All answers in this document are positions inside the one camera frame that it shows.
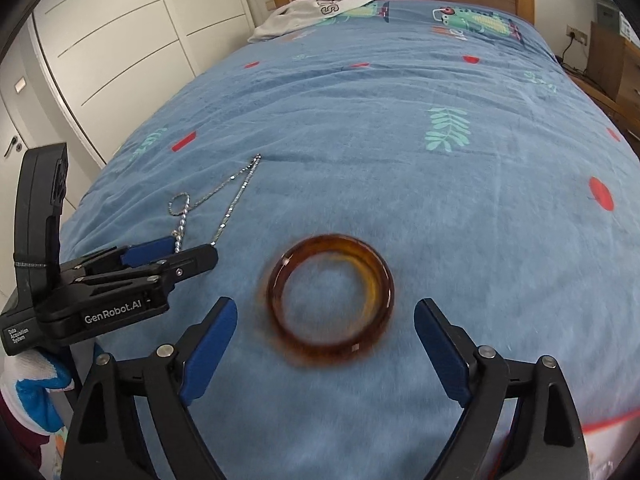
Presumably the silver chain necklace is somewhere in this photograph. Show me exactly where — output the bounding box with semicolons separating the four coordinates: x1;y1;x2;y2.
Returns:
167;153;264;252

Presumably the dark red sleeved forearm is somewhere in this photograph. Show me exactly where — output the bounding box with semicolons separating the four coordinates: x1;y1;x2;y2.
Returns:
1;392;56;479

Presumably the white blue gloved hand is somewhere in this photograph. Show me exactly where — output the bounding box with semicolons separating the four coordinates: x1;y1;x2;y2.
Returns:
1;350;74;436

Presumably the red white shallow box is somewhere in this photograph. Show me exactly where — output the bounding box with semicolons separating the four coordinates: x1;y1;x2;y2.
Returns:
582;410;639;480

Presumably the amber resin bangle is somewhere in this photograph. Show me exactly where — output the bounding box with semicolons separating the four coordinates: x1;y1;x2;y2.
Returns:
255;233;395;367

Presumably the white wardrobe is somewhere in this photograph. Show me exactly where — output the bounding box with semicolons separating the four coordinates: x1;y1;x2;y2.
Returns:
32;0;254;165

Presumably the white garment on bed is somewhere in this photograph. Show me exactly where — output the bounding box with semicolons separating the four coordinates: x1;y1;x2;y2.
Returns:
248;0;374;44

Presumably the blue patterned bedspread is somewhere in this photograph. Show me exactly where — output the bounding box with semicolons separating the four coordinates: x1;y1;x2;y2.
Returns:
62;0;639;479

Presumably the wooden drawer chest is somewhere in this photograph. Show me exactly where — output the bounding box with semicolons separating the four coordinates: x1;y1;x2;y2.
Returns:
573;22;640;155

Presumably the white printer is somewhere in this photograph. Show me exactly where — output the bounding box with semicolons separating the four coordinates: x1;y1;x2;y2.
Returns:
594;0;638;41

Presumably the wall power socket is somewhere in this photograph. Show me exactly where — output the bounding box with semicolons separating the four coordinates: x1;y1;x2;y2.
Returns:
566;25;589;47

